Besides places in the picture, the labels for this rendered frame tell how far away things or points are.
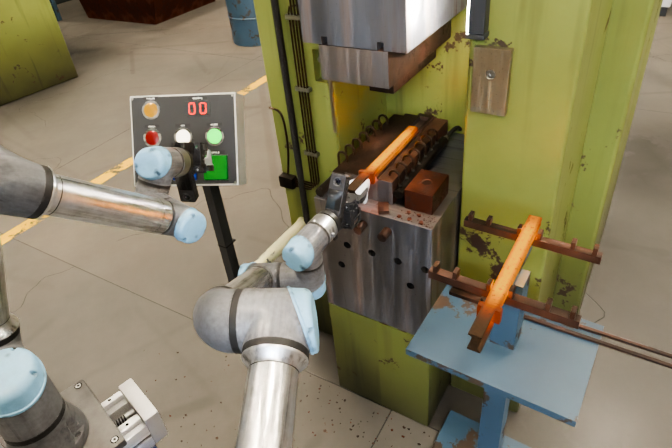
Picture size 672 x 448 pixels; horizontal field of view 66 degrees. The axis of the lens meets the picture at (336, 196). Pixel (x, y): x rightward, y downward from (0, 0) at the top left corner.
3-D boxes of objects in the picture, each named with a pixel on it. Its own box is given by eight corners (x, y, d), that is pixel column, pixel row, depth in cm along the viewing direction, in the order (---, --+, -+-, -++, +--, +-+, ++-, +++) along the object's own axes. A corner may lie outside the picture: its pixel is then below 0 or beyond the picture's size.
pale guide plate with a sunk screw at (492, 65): (504, 116, 131) (511, 50, 121) (469, 111, 135) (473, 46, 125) (507, 113, 132) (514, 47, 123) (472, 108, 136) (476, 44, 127)
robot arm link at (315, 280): (287, 282, 141) (281, 251, 134) (328, 281, 139) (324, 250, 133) (283, 303, 134) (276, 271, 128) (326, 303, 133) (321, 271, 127)
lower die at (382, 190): (392, 205, 150) (392, 180, 145) (333, 189, 159) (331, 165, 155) (447, 140, 178) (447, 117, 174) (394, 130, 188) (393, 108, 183)
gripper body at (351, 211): (339, 211, 147) (316, 235, 139) (337, 186, 142) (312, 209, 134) (363, 218, 144) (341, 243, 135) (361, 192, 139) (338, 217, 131)
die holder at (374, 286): (429, 341, 164) (432, 230, 139) (327, 302, 182) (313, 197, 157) (486, 239, 202) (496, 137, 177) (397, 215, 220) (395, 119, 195)
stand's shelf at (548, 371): (574, 427, 111) (576, 422, 110) (405, 354, 131) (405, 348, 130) (602, 331, 131) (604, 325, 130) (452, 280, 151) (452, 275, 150)
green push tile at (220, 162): (227, 179, 157) (226, 154, 157) (203, 180, 158) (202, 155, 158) (229, 179, 159) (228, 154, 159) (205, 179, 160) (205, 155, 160)
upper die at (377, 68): (389, 89, 130) (387, 52, 125) (321, 79, 139) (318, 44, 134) (450, 37, 159) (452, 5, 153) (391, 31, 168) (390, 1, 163)
